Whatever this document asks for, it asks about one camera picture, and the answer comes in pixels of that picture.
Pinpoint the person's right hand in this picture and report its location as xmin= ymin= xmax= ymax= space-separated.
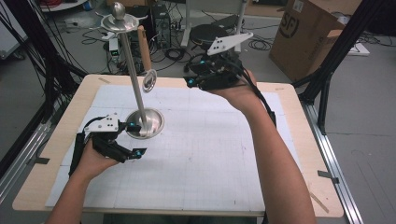
xmin=207 ymin=70 xmax=260 ymax=117

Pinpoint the black flat pad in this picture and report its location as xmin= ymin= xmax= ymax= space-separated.
xmin=213 ymin=13 xmax=241 ymax=32

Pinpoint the aluminium rail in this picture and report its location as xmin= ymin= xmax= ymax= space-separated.
xmin=0 ymin=102 xmax=62 ymax=204
xmin=300 ymin=101 xmax=364 ymax=224

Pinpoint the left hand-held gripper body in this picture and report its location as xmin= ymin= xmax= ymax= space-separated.
xmin=83 ymin=112 xmax=129 ymax=163

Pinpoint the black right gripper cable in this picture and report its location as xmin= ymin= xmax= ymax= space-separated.
xmin=228 ymin=58 xmax=277 ymax=128

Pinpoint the grey tape piece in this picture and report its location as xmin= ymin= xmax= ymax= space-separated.
xmin=317 ymin=169 xmax=340 ymax=185
xmin=26 ymin=156 xmax=50 ymax=166

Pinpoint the tall steel utensil rack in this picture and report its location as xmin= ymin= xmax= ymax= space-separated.
xmin=99 ymin=1 xmax=165 ymax=140

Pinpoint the white power strip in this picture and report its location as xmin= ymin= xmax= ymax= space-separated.
xmin=346 ymin=41 xmax=371 ymax=57

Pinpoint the black computer tower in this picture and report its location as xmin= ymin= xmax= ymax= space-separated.
xmin=151 ymin=3 xmax=173 ymax=50

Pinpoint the black metal frame post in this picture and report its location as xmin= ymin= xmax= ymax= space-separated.
xmin=2 ymin=0 xmax=89 ymax=120
xmin=292 ymin=0 xmax=387 ymax=135

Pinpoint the person's left hand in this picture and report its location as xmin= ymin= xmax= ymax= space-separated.
xmin=74 ymin=140 xmax=120 ymax=181

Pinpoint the white metal stand frame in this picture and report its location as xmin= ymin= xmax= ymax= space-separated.
xmin=180 ymin=0 xmax=248 ymax=54

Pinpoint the brown cardboard box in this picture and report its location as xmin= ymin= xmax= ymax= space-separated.
xmin=269 ymin=0 xmax=363 ymax=83

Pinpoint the steel ladle with wooden handle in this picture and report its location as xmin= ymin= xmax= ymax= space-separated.
xmin=136 ymin=24 xmax=158 ymax=94

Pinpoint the white power adapter box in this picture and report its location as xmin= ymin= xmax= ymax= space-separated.
xmin=108 ymin=37 xmax=121 ymax=63

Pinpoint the white grid mat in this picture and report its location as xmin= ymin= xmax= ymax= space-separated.
xmin=45 ymin=84 xmax=304 ymax=214

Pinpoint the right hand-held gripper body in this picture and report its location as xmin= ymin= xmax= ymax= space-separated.
xmin=198 ymin=31 xmax=254 ymax=91

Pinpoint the black round stool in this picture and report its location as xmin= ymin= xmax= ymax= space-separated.
xmin=185 ymin=23 xmax=231 ymax=73

